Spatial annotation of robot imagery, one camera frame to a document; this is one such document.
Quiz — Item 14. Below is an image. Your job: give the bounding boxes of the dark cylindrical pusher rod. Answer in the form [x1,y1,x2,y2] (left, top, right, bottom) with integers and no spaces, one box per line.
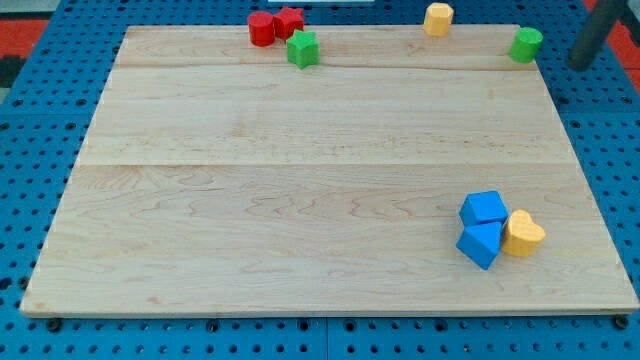
[566,0,626,71]

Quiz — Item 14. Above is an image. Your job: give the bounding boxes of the green cylinder block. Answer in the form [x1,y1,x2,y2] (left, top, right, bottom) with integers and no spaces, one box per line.
[509,27,544,63]

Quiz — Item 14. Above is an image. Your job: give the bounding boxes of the green star block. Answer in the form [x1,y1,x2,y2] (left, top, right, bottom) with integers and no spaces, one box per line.
[286,30,320,69]

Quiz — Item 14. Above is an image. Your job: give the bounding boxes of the red star block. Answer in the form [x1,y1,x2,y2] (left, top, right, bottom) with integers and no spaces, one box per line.
[273,7,304,40]

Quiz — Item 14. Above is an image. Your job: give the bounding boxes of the yellow hexagon block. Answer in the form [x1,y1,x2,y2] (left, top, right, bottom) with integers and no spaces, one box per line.
[423,3,454,37]

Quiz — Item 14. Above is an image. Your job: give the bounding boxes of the blue cube block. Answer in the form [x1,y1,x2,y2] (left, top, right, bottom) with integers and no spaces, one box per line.
[459,190,509,226]

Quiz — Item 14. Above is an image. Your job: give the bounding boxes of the yellow heart block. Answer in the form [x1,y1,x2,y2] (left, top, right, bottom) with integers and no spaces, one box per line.
[501,209,546,257]

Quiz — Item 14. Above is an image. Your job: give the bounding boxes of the blue triangle block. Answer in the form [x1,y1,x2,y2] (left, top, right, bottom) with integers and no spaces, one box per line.
[456,222,502,270]

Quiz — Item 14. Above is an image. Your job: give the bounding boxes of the red cylinder block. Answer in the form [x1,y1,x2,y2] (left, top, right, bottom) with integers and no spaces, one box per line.
[247,11,275,47]

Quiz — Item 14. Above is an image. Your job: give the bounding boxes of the wooden board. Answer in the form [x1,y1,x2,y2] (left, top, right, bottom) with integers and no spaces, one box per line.
[20,25,639,319]

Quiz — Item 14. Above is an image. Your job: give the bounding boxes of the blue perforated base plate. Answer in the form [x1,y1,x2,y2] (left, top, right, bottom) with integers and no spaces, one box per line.
[1,0,639,359]

